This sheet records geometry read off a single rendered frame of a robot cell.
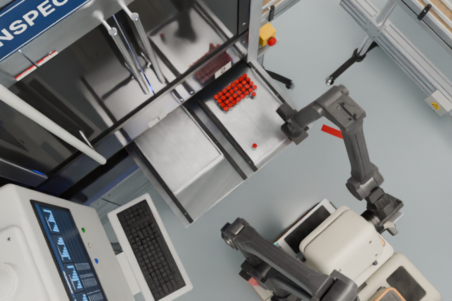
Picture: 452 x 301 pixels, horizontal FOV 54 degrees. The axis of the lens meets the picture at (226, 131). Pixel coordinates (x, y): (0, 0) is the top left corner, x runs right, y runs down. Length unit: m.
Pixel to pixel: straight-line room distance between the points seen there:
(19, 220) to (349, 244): 0.92
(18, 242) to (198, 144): 0.91
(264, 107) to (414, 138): 1.34
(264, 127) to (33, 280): 1.11
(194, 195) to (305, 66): 1.44
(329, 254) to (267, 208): 1.40
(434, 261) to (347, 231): 1.60
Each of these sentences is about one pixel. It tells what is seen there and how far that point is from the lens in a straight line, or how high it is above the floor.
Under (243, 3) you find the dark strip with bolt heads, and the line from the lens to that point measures 1.53.
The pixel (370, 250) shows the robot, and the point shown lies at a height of 1.35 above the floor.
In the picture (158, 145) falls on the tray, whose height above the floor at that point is 0.88.
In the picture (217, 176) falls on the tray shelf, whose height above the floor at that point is 0.88.
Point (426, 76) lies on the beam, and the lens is 2.56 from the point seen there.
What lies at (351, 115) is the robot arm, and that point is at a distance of 1.27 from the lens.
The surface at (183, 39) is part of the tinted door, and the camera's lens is 1.45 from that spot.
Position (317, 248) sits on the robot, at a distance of 1.41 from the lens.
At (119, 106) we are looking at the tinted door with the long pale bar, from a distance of 1.53.
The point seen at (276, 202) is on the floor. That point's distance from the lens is 2.76.
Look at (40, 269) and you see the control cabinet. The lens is 1.29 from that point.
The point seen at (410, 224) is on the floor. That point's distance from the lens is 2.93.
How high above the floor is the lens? 2.73
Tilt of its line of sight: 75 degrees down
